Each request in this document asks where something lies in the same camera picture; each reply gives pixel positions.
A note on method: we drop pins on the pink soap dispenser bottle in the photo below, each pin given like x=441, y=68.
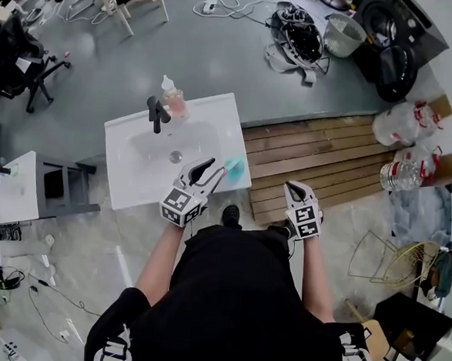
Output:
x=175, y=101

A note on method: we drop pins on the black faucet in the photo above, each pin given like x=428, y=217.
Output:
x=156, y=113

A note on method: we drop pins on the dark clothes pile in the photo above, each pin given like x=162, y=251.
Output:
x=445, y=272

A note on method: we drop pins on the person's black shoe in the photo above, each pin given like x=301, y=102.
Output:
x=231, y=215

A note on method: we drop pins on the person's black clothing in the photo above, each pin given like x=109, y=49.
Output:
x=236, y=311

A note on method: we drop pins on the black office chair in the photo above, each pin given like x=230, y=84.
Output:
x=14, y=61

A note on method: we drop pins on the white sink basin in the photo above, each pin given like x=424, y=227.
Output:
x=134, y=169

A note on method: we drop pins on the person's left forearm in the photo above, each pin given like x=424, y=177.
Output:
x=162, y=260

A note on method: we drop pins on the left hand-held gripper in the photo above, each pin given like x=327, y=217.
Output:
x=181, y=207

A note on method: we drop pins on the pale green laundry basket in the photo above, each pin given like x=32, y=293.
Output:
x=342, y=35

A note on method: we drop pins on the person's right forearm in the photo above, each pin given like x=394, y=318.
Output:
x=316, y=274

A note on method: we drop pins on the turquoise sponge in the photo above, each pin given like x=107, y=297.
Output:
x=235, y=169

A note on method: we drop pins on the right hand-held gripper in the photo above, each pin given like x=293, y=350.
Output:
x=304, y=222

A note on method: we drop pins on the small white sink top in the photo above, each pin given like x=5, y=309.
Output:
x=16, y=192

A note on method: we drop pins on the black washing machine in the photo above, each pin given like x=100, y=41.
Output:
x=397, y=45

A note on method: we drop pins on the white power strip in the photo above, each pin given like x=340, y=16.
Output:
x=210, y=5

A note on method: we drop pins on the blue plastic sheet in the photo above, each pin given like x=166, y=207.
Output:
x=420, y=216

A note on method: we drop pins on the wooden slat platform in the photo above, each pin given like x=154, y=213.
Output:
x=312, y=166

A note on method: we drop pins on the black side table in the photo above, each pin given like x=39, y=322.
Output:
x=413, y=324

